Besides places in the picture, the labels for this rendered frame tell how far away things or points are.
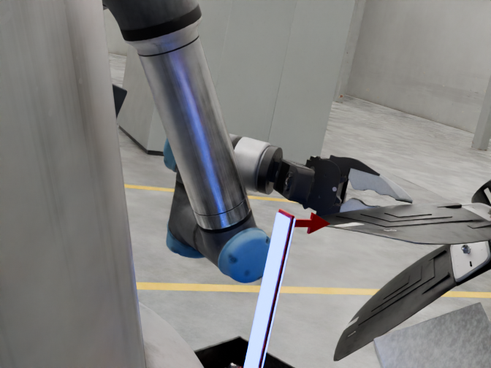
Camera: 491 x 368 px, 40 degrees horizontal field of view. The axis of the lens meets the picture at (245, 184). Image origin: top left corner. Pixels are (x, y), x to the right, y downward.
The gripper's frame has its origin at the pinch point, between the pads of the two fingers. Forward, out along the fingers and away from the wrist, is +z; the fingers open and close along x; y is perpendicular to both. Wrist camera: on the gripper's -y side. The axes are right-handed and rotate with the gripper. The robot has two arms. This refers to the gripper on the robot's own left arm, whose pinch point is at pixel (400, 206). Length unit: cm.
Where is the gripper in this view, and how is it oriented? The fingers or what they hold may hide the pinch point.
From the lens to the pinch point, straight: 93.5
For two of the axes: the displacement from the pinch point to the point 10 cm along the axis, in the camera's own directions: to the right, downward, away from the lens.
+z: 9.2, 2.5, -3.0
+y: 3.2, -0.4, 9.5
